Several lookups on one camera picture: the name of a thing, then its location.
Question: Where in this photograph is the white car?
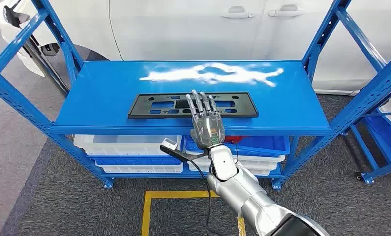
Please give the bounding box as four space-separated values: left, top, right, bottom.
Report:
0 0 391 95

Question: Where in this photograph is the black plastic plate frame part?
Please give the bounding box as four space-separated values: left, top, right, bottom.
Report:
127 92 259 120

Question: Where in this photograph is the blue wheeled shelf rack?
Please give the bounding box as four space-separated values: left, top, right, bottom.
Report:
349 94 391 185

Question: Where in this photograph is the red and clear tail light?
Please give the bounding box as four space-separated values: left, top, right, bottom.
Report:
224 135 248 144

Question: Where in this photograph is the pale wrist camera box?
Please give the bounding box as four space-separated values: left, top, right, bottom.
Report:
162 138 179 151

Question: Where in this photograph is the blue metal shelf rack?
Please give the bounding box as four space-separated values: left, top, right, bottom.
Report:
0 0 391 190

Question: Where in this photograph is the black camera cable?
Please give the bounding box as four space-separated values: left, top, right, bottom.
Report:
188 159 227 236

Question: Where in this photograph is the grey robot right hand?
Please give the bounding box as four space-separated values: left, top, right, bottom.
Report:
186 89 226 150

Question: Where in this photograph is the white car door handle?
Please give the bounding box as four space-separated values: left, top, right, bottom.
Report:
220 5 255 19
267 4 306 18

